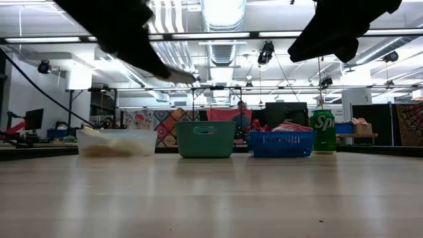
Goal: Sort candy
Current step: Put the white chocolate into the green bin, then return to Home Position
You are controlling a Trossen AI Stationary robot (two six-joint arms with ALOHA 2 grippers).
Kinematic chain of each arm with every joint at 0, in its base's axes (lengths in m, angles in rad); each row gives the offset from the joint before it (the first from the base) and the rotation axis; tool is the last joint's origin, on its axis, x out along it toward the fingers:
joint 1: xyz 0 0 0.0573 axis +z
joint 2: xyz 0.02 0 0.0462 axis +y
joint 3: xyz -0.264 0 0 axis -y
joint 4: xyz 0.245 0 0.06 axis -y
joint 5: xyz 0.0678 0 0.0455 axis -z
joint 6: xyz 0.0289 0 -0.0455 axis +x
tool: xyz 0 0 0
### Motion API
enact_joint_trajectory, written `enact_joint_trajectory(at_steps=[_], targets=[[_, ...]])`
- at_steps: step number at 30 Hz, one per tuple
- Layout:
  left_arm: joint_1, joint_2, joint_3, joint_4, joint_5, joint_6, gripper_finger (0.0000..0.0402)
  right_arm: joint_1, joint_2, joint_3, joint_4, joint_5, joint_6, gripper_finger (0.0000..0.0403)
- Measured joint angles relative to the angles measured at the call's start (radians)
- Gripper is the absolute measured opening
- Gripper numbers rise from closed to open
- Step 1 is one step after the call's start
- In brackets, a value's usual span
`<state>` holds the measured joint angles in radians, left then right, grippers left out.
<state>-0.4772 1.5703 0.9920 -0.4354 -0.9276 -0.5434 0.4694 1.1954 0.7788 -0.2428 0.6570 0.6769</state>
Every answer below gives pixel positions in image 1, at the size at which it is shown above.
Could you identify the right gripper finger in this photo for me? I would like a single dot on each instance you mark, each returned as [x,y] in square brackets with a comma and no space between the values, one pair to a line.
[346,48]
[314,43]

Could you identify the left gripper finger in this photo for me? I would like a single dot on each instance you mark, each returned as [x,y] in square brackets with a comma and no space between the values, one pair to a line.
[150,53]
[138,61]

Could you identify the red Skittles candy packet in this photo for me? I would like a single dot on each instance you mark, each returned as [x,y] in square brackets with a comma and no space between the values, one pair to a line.
[292,127]
[256,126]

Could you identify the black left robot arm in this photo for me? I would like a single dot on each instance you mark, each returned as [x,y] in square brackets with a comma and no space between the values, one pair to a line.
[99,13]

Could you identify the black ceiling spotlight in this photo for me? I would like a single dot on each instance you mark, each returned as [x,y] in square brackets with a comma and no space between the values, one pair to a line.
[44,66]
[326,82]
[391,57]

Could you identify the colourful patchwork quilt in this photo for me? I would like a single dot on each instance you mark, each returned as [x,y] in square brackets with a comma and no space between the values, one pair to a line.
[165,122]

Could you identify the clear plastic bin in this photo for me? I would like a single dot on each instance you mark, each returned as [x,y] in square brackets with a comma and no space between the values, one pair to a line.
[132,135]

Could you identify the large black monitor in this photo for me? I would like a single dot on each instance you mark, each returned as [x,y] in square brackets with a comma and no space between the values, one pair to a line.
[285,114]

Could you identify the blue storage bin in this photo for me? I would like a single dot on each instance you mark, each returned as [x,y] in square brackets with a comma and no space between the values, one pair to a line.
[344,128]

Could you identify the black partition panel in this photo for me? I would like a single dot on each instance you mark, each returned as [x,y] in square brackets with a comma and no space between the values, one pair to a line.
[380,122]

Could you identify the brown cardboard box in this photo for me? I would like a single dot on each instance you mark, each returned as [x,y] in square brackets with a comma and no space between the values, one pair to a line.
[363,129]

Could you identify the green Sprite can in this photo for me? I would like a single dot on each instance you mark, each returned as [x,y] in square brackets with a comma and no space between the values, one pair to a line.
[322,132]

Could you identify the wooden background table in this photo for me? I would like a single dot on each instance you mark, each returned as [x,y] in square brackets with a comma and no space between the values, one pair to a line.
[357,135]

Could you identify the orange hanging cloth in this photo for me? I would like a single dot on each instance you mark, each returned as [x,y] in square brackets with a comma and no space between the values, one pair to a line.
[218,115]

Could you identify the dark patterned cloth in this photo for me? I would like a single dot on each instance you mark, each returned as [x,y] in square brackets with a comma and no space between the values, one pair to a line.
[409,125]

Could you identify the black background machine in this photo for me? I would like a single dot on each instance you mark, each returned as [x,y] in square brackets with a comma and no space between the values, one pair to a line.
[61,127]

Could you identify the person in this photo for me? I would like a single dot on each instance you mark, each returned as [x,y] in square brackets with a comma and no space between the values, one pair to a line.
[241,117]

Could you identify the teal plastic bin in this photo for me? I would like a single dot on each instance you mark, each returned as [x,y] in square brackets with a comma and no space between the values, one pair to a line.
[205,142]

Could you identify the blue plastic basket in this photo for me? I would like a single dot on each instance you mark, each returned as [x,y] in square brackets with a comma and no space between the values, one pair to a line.
[281,143]

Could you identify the small black monitor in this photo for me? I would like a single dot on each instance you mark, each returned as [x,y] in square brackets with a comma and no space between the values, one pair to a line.
[34,119]

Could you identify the red machine part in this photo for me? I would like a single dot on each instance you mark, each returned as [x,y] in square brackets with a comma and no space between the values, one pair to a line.
[18,127]

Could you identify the black overhead camera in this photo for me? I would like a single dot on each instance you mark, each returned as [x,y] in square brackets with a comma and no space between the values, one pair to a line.
[266,53]

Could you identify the black overhead frame beam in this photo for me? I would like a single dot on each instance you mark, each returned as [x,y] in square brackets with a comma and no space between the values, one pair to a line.
[254,34]

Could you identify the silver ventilation duct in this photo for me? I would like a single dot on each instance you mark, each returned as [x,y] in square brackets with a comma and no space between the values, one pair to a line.
[223,53]

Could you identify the black background truss frame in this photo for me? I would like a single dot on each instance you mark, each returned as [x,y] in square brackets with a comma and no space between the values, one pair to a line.
[216,88]

